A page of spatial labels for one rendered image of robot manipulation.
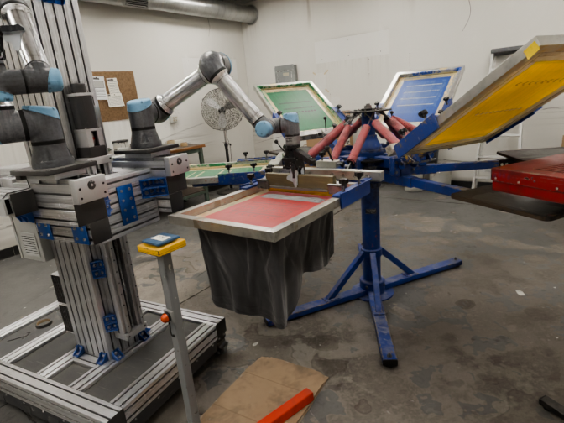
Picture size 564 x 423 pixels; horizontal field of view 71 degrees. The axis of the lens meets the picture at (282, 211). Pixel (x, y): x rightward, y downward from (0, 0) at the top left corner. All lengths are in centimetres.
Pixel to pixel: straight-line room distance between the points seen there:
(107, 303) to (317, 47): 537
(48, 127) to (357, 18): 526
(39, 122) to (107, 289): 86
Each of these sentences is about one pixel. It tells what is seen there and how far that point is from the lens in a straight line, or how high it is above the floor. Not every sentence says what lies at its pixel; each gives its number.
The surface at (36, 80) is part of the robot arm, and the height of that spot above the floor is 155.
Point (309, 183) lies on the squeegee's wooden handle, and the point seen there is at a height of 102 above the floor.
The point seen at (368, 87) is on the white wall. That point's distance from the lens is 631.
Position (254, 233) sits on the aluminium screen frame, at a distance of 145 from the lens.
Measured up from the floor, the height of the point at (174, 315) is 65.
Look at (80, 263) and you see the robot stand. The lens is 213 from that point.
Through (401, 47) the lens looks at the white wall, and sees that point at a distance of 613.
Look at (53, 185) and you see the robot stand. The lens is 173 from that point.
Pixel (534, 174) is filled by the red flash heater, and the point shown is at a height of 110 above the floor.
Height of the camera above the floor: 145
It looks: 16 degrees down
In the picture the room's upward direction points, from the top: 5 degrees counter-clockwise
